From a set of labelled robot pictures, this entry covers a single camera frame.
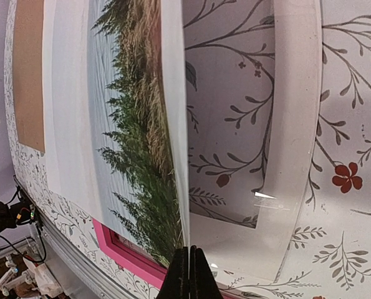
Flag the brown fibreboard backing board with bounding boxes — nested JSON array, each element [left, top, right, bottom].
[[12, 0, 45, 153]]

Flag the white mat board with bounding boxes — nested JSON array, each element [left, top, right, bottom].
[[42, 1, 190, 253]]

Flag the matted landscape photo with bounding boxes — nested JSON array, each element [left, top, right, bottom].
[[94, 1, 183, 267]]

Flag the clear glazing sheet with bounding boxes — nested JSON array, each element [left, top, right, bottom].
[[183, 1, 322, 282]]

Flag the aluminium front rail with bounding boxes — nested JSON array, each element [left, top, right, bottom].
[[13, 176, 161, 299]]

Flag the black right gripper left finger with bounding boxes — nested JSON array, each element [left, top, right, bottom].
[[156, 247, 189, 299]]

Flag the pink picture frame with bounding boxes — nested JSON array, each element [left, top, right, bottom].
[[93, 219, 234, 298]]

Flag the floral patterned table mat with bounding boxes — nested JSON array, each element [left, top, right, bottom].
[[4, 1, 371, 298]]

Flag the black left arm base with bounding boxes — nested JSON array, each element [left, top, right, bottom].
[[11, 186, 43, 233]]

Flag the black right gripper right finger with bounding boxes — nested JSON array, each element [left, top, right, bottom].
[[189, 245, 223, 299]]

